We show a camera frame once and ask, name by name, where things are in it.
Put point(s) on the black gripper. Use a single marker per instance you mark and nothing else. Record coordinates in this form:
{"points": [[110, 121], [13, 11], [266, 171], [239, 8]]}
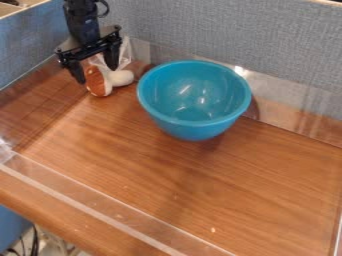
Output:
{"points": [[71, 51]]}

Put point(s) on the brown and white toy mushroom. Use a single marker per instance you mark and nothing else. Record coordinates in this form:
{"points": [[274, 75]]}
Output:
{"points": [[102, 82]]}

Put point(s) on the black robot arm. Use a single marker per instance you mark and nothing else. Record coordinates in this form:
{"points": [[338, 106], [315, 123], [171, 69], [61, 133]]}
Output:
{"points": [[88, 38]]}

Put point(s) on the blue plastic bowl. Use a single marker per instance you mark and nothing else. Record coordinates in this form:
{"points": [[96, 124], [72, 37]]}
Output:
{"points": [[194, 98]]}

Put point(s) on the clear acrylic tray barrier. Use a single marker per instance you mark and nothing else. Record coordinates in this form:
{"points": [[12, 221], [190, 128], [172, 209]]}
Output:
{"points": [[92, 172]]}

